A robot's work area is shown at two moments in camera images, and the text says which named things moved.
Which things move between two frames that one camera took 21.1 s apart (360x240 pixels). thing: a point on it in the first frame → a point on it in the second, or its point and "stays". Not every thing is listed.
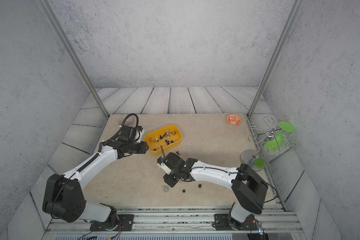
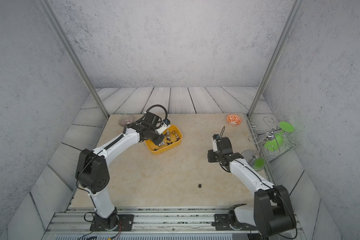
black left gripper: [143, 149] → [161, 137]
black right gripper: [167, 180] → [211, 153]
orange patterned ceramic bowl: [234, 120] stays
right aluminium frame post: [294, 11] stays
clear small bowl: [129, 121] stays
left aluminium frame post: [50, 12] stays
